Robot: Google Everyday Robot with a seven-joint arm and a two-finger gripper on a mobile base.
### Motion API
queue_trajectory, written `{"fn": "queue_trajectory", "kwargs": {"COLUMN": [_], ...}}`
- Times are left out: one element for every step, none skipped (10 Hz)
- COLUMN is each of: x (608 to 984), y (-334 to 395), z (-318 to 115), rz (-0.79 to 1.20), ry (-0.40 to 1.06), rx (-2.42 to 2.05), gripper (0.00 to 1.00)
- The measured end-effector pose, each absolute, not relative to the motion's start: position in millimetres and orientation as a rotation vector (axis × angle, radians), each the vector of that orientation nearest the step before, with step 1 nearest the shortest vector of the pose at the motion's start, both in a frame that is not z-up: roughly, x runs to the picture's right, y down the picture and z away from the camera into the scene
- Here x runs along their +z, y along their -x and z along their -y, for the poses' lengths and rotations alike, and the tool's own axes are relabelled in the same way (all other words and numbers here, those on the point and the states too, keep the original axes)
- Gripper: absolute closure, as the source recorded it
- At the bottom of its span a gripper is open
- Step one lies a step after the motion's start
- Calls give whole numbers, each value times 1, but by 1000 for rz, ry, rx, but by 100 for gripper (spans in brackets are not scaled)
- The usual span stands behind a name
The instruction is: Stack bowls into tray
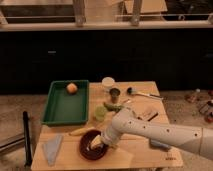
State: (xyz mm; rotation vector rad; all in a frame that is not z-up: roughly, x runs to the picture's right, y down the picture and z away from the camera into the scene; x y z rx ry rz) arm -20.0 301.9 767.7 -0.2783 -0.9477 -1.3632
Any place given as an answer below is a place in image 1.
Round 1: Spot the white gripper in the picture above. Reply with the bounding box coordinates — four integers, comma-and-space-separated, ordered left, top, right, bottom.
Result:
90, 132, 117, 149

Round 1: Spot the dark brown bowl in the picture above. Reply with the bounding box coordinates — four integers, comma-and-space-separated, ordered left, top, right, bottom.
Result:
79, 130, 109, 160

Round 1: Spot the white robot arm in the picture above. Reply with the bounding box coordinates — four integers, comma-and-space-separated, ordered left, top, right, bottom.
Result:
100, 108, 213, 160

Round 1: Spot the green plastic tray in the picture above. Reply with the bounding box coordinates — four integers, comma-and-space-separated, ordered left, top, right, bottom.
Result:
42, 80, 89, 126

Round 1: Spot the green vegetable toy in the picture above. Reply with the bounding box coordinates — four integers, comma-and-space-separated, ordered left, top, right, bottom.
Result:
103, 102, 123, 112

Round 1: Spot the yellow banana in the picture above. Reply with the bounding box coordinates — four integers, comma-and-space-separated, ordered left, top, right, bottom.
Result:
69, 127, 95, 136

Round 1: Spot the blue sponge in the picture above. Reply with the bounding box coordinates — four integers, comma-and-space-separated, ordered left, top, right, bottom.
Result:
149, 139, 171, 151

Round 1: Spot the dark metal cup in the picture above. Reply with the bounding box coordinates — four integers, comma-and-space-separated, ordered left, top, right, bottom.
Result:
109, 88, 120, 103

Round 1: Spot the black-headed brush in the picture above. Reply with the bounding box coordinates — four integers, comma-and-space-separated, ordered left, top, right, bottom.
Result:
126, 87, 163, 100

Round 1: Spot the wooden table board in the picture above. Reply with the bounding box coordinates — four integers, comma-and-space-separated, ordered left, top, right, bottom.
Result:
31, 81, 183, 171

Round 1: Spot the white cup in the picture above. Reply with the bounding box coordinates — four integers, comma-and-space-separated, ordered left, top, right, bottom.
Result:
102, 77, 115, 91

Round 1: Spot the grey folded cloth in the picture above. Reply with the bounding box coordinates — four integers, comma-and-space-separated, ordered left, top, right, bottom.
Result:
42, 134, 63, 166

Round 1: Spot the orange fruit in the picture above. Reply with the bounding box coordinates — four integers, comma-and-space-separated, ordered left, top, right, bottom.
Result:
66, 83, 78, 94

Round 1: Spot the black bar on floor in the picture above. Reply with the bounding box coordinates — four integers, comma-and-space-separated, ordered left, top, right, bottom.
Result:
23, 111, 32, 166

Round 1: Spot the small bottle on floor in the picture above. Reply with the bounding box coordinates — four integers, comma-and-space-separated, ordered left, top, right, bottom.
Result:
185, 89, 200, 103

